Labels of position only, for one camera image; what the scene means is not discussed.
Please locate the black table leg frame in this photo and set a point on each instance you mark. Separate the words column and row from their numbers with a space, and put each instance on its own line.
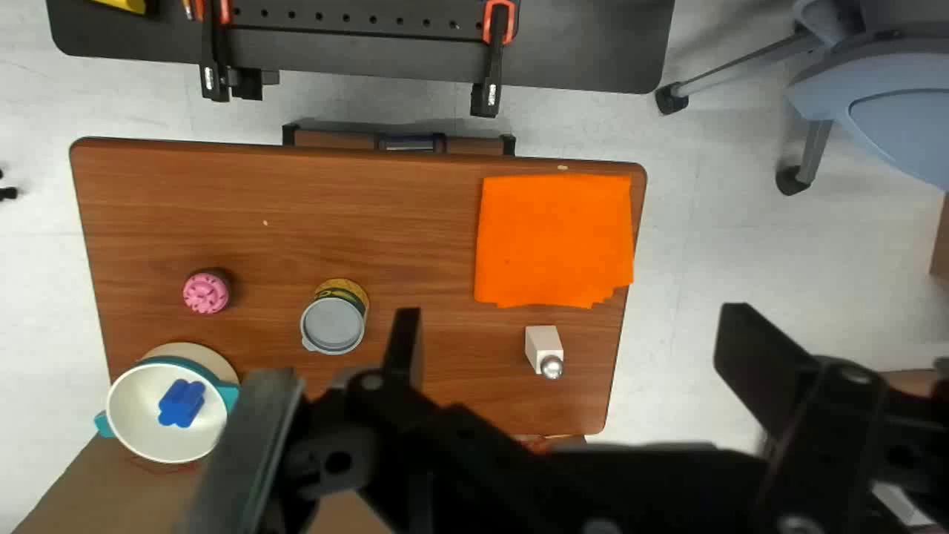
column 394, row 137

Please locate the yellow emergency stop box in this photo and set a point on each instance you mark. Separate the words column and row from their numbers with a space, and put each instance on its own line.
column 119, row 4

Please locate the pink toy cupcake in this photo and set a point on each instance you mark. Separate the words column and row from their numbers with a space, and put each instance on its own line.
column 206, row 296

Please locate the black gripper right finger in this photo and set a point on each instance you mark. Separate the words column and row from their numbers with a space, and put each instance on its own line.
column 839, row 447

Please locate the orange folded cloth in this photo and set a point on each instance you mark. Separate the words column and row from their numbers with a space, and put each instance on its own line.
column 552, row 238

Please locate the blue toy block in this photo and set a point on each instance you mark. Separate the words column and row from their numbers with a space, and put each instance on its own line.
column 182, row 406

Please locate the black pegboard table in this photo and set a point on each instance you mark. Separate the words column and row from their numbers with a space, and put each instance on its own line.
column 593, row 47

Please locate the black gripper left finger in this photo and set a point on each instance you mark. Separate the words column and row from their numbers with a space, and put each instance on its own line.
column 394, row 465

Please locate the white bowl teal trim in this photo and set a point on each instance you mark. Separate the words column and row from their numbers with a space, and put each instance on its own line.
column 138, row 435

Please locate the white salt cellar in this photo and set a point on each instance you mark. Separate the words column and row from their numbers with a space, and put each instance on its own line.
column 543, row 345

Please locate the tin can yellow label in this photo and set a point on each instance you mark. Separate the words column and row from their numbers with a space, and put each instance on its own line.
column 334, row 326

